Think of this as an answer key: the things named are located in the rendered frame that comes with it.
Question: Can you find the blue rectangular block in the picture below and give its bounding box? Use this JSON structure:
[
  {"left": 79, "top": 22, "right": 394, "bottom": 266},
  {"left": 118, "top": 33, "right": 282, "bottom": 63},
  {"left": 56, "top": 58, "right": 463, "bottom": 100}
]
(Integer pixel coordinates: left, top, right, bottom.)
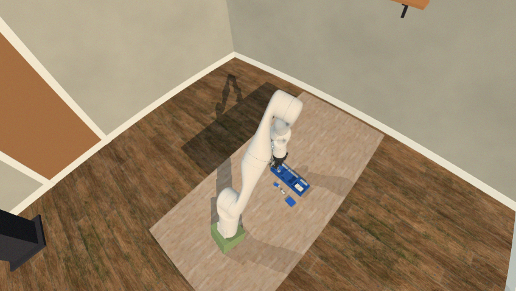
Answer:
[{"left": 286, "top": 197, "right": 296, "bottom": 207}]

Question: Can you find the blue three-compartment bin rack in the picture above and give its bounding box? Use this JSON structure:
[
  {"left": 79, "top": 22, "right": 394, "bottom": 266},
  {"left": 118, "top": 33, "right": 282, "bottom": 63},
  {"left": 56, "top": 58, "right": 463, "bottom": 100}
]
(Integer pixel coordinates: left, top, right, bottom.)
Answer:
[{"left": 271, "top": 163, "right": 310, "bottom": 196}]

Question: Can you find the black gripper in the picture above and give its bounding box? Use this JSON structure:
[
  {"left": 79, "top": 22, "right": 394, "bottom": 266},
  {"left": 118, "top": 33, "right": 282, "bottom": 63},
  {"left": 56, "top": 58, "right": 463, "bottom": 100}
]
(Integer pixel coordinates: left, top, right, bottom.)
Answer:
[{"left": 270, "top": 152, "right": 288, "bottom": 170}]

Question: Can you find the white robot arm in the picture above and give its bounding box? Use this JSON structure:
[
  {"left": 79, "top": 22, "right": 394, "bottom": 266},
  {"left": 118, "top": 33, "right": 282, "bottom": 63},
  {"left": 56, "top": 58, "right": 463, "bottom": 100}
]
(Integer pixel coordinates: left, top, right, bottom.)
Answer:
[{"left": 217, "top": 89, "right": 303, "bottom": 239}]

